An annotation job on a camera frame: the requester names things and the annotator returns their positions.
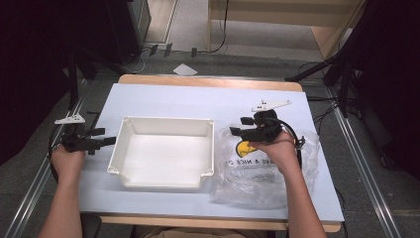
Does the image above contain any light wooden furniture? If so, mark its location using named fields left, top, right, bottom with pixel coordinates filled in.
left=206, top=0, right=368, bottom=61

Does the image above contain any person's right hand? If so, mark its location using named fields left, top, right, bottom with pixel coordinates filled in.
left=249, top=130, right=301, bottom=175

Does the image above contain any black curtain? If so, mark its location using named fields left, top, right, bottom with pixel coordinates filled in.
left=333, top=0, right=420, bottom=181
left=0, top=0, right=153, bottom=167

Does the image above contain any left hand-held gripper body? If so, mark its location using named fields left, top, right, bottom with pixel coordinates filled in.
left=53, top=114, right=97, bottom=156

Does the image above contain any clear plastic bag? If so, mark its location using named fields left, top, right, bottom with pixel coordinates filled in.
left=209, top=124, right=322, bottom=210

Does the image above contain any person's left hand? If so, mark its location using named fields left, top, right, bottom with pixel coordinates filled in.
left=50, top=145, right=87, bottom=182

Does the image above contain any black stand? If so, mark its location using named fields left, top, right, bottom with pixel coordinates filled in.
left=64, top=46, right=128, bottom=111
left=284, top=49, right=358, bottom=119

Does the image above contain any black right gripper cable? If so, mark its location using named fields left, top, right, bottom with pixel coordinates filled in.
left=275, top=117, right=307, bottom=172

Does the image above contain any wooden table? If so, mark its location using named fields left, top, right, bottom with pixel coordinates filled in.
left=98, top=73, right=343, bottom=233

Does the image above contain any white floor cable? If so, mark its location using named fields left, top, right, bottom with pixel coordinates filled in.
left=126, top=47, right=154, bottom=75

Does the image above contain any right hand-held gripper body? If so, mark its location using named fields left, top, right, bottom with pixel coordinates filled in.
left=243, top=99, right=293, bottom=145

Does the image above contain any light blue table mat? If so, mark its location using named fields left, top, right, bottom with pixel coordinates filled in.
left=78, top=82, right=346, bottom=223

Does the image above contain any white paper sheet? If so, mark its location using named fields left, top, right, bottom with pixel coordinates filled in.
left=172, top=62, right=199, bottom=77

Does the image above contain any black floor cable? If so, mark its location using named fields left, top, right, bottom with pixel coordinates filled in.
left=296, top=60, right=341, bottom=137
left=197, top=0, right=231, bottom=56

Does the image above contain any white plastic tray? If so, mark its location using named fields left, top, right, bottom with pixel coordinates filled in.
left=106, top=115, right=216, bottom=191

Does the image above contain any aluminium floor rail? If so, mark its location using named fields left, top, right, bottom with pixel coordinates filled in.
left=325, top=86, right=402, bottom=238
left=2, top=78, right=90, bottom=238

